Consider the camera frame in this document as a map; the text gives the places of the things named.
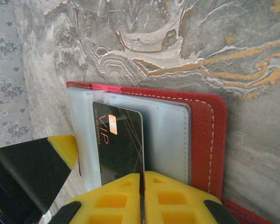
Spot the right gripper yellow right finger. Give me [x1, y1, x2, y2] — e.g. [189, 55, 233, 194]
[143, 170, 235, 224]

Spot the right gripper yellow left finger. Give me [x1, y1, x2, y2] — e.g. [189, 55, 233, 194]
[50, 172, 143, 224]

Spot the black VIP credit card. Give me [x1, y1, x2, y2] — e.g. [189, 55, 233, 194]
[92, 100, 147, 224]

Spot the red leather card holder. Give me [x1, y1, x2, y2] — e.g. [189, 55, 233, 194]
[66, 81, 276, 224]

